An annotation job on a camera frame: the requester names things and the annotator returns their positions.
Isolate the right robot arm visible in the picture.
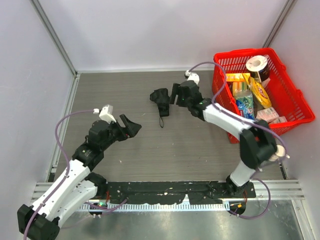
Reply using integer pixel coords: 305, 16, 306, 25
169, 80, 277, 196

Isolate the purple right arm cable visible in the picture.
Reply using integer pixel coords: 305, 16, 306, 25
188, 61, 288, 221

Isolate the clear green snack bag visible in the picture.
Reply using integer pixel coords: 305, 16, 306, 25
235, 92, 255, 120

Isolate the yellow Lays chips bag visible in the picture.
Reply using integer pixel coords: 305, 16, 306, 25
247, 76, 272, 109

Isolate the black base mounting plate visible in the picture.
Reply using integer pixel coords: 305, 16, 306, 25
107, 181, 256, 205

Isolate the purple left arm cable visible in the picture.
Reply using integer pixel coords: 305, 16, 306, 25
23, 109, 130, 237

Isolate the black wrapped toilet paper roll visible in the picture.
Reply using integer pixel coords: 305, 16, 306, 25
245, 55, 270, 83

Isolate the red plastic shopping basket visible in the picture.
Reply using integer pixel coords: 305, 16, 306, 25
213, 47, 316, 136

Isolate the black folding umbrella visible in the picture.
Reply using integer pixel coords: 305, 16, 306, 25
149, 88, 170, 128

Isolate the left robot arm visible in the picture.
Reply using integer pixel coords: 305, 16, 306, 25
17, 114, 142, 240

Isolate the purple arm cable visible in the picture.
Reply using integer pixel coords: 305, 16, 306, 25
188, 61, 288, 221
23, 109, 130, 237

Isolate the green soap pump bottle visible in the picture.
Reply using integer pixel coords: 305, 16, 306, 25
258, 144, 290, 172

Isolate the yellow orange box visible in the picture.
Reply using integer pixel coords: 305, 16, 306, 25
226, 73, 251, 82

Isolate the white wrapped sponge pack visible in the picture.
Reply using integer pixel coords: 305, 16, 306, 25
256, 107, 280, 123

